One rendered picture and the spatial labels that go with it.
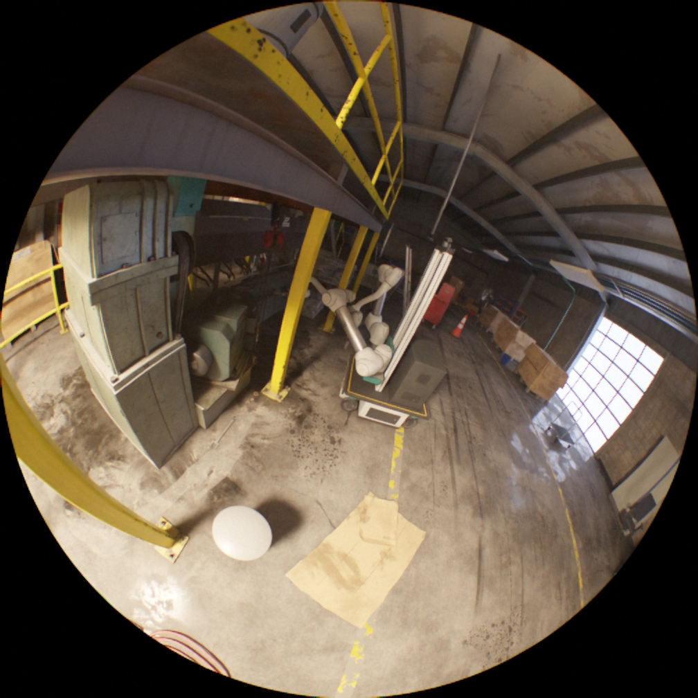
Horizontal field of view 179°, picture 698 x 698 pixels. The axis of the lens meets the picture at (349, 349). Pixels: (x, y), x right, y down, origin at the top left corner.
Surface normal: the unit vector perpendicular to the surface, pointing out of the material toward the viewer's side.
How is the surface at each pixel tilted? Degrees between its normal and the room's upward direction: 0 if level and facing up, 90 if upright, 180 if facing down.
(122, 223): 80
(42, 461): 90
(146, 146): 90
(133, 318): 90
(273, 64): 90
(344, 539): 0
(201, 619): 0
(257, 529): 1
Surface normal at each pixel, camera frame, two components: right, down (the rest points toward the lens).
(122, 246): 0.96, 0.25
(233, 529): 0.32, -0.81
